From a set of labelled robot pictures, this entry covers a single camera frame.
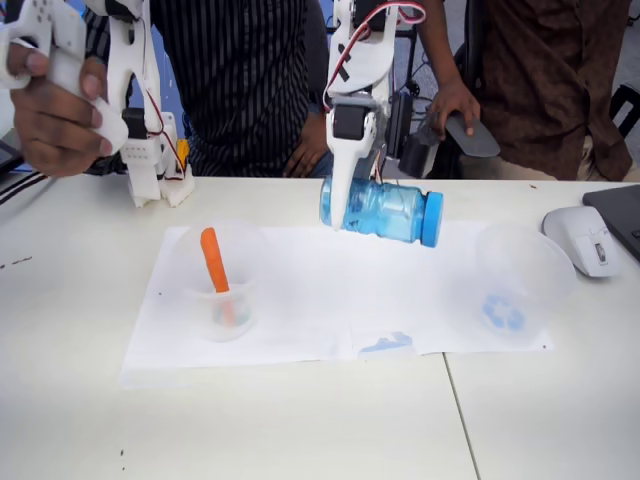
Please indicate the person in striped shirt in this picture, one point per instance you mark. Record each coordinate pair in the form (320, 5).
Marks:
(240, 75)

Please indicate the yellow clamp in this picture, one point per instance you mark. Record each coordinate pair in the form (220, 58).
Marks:
(183, 152)

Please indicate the white paper sheet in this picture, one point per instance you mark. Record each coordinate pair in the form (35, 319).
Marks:
(430, 290)
(290, 280)

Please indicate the clear plastic cup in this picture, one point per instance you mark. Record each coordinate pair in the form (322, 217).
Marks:
(250, 300)

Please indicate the black armrest post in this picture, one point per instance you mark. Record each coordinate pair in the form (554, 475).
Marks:
(447, 165)

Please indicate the grey chair armrest pad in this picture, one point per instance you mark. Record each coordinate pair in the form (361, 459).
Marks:
(477, 145)

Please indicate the gripper with black servo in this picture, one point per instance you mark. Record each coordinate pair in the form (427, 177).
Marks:
(347, 150)

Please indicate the white leader robot arm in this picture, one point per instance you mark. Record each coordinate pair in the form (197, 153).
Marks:
(140, 165)

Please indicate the black webcam on gripper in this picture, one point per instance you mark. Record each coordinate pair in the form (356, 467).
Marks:
(417, 155)

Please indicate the black laptop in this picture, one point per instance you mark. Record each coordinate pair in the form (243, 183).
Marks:
(620, 210)

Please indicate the striped-shirt person's left hand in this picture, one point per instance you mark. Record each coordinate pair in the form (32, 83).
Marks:
(307, 157)

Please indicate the striped-shirt person's right hand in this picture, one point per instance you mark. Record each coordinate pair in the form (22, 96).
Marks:
(55, 130)

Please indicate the white follower robot arm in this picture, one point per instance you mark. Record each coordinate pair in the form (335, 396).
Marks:
(360, 65)

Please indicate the blue plastic bottle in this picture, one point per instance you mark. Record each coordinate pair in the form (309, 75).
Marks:
(390, 210)

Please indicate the person in brown shirt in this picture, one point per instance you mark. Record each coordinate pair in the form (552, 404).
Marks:
(540, 75)

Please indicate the black tablet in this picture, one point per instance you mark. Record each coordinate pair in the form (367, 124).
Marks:
(6, 157)

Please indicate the brown-shirt person's right hand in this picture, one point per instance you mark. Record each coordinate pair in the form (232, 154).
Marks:
(452, 102)

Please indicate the white computer mouse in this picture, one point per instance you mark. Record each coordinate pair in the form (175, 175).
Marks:
(570, 225)

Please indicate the brown-shirt person's right forearm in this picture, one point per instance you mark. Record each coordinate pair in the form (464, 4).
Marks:
(442, 45)

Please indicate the black office chair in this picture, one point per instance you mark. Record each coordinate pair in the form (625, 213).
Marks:
(627, 107)

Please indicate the clear cup with recycling symbol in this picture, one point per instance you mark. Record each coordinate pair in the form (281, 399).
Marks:
(525, 280)

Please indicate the orange carrot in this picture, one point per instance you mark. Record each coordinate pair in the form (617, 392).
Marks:
(212, 260)

